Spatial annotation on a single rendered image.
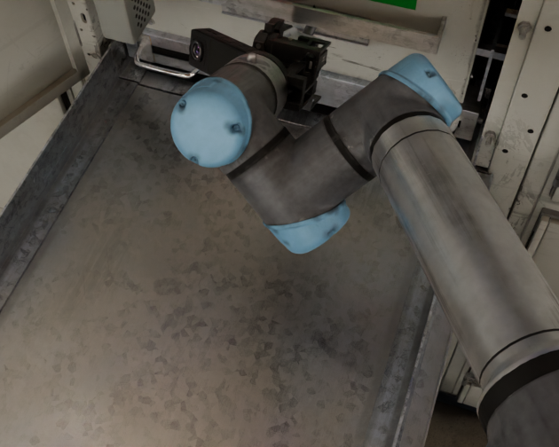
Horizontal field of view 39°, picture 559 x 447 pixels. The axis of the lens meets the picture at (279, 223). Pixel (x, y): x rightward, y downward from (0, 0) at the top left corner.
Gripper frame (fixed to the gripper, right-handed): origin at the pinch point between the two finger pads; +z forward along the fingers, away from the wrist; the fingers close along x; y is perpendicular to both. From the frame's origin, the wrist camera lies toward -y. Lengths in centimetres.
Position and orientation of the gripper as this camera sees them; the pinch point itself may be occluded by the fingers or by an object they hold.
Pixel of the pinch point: (288, 41)
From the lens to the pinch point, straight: 104.7
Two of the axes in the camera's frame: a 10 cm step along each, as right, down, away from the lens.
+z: 2.9, -4.2, 8.6
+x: 1.4, -8.7, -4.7
